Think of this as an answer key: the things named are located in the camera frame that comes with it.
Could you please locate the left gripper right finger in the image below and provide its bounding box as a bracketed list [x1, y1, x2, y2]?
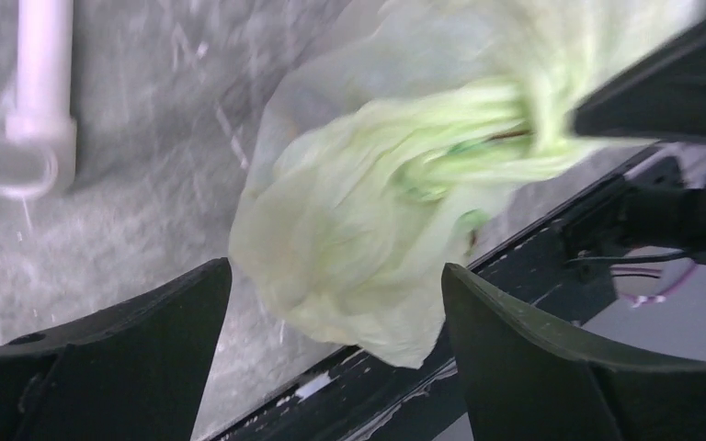
[441, 264, 706, 440]

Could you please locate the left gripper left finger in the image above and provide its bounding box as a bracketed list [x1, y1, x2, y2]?
[0, 258, 232, 440]

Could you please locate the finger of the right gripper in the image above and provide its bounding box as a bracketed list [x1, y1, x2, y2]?
[574, 18, 706, 145]

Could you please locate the light green plastic bag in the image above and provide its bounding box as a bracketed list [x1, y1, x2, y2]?
[229, 1, 706, 368]

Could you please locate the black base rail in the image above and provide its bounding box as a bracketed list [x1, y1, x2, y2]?
[222, 149, 706, 440]

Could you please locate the white PVC pipe frame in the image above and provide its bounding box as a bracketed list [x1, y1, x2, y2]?
[0, 0, 77, 199]

